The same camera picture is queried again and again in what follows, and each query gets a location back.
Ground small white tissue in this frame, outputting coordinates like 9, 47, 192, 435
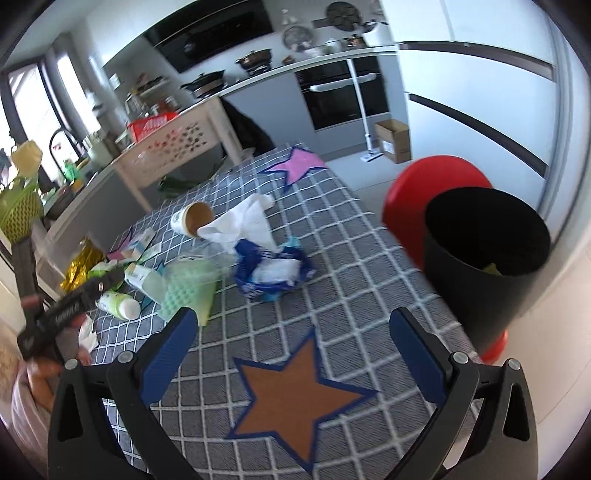
78, 315, 98, 353

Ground green cap plastic bottle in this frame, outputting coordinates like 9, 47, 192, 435
96, 291, 141, 321

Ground white green carton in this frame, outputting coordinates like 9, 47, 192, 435
124, 263, 166, 304

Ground white paper cup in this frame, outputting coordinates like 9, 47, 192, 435
170, 202, 214, 238

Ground blue white plastic wrapper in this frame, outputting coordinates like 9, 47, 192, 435
235, 237, 317, 301

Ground black trash bin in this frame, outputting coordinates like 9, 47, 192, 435
424, 187, 551, 355

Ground gold foil bag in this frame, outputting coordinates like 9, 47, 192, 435
60, 237, 105, 293

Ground green woven basket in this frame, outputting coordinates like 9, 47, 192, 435
1, 183, 43, 244

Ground green leek stalks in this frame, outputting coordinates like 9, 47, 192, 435
158, 175, 205, 197

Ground grey checked star tablecloth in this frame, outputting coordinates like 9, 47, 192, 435
107, 144, 473, 479

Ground red plastic basket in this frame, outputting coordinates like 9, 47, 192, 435
127, 112, 178, 143

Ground cream perforated chair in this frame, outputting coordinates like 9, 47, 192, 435
112, 97, 242, 213

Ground red round stool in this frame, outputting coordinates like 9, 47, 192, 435
380, 155, 509, 363

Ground black cooking pot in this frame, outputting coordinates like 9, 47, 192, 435
180, 70, 226, 99

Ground white stick vacuum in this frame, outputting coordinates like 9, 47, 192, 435
346, 59, 382, 163

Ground cardboard box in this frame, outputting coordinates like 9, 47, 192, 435
375, 119, 412, 164

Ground black range hood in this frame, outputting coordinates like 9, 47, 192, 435
143, 0, 273, 73

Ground brown cooking pot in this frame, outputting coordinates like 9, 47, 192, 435
235, 49, 273, 76

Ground white refrigerator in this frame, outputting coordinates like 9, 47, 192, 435
380, 0, 578, 218

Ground black built-in oven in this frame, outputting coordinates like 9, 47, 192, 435
295, 56, 389, 130

